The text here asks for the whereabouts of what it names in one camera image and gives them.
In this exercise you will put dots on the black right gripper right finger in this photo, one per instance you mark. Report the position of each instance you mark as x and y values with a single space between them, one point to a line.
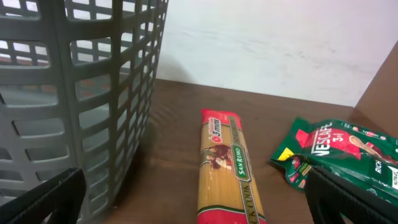
330 197

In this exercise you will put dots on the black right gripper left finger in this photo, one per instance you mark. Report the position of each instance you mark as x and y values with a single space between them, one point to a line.
57 200

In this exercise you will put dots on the San Remo spaghetti packet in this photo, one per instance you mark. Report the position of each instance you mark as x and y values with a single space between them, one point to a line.
227 190

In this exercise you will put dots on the grey plastic basket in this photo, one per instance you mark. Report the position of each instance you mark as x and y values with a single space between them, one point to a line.
76 85

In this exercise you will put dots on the green Nescafe coffee bag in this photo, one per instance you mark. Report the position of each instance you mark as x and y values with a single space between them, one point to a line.
366 158

